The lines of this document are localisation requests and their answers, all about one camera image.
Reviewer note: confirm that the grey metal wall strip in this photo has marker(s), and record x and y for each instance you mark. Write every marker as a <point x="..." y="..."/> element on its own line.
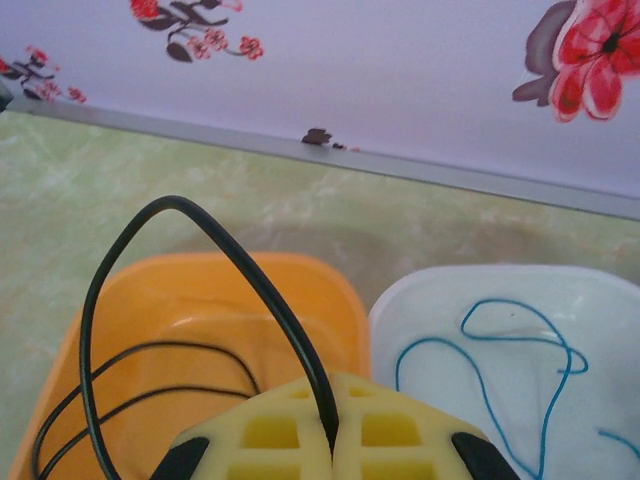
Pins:
<point x="450" y="177"/>

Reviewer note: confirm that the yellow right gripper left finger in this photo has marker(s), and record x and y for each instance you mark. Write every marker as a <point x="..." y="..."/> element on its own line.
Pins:
<point x="280" y="405"/>

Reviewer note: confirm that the white plastic bin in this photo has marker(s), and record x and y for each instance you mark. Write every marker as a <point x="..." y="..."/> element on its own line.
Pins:
<point x="500" y="295"/>

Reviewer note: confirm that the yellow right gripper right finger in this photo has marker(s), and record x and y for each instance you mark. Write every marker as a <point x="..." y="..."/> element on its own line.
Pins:
<point x="400" y="405"/>

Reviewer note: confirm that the orange plastic bin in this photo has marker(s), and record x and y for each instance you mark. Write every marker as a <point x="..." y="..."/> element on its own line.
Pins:
<point x="175" y="300"/>

